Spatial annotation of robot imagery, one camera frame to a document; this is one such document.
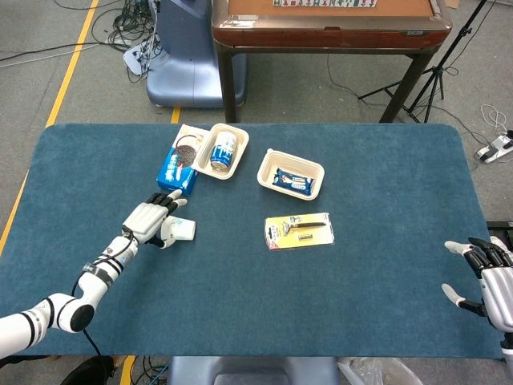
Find tangled black floor cables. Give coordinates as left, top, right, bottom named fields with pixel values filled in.
left=0, top=0, right=161, bottom=84

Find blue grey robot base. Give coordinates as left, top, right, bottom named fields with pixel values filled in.
left=145, top=0, right=248, bottom=108

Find clear plastic bag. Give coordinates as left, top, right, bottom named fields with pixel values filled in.
left=337, top=356, right=422, bottom=385

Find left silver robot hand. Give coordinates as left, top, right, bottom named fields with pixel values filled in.
left=121, top=189, right=188, bottom=249

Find white power strip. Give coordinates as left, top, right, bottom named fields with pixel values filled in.
left=474, top=131, right=513, bottom=164

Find white paper cup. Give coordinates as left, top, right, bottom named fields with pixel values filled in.
left=161, top=215, right=197, bottom=242

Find blue table mat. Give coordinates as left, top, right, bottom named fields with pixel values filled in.
left=0, top=123, right=506, bottom=359

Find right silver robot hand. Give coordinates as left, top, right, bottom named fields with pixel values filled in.
left=441, top=237, right=513, bottom=332

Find beige tray holding can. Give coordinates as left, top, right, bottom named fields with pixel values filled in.
left=191, top=123, right=250, bottom=180

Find blue Oreo cookie pack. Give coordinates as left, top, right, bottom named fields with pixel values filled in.
left=273, top=168, right=317, bottom=194

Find row of mahjong tiles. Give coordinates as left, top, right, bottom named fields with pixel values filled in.
left=273, top=0, right=378, bottom=9

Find blue Oreo cookie box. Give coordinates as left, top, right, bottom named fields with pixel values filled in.
left=156, top=124, right=212, bottom=197

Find yellow razor blister pack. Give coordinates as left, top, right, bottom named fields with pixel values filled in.
left=264, top=212, right=336, bottom=252

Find blue grey robot torso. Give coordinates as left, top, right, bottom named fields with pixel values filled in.
left=166, top=355, right=341, bottom=385

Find blue and white drink can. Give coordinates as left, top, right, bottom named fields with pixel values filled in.
left=209, top=131, right=237, bottom=171

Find white socket hub with plugs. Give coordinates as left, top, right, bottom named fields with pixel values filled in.
left=122, top=42, right=156, bottom=76

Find black tripod stand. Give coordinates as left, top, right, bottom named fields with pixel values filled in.
left=357, top=0, right=491, bottom=124

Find brown mahjong table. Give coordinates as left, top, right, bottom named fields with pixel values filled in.
left=210, top=0, right=454, bottom=124

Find beige tray holding cookie pack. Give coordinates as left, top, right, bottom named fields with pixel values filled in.
left=256, top=148, right=325, bottom=200

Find black box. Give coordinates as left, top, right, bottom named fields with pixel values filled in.
left=486, top=220, right=513, bottom=241

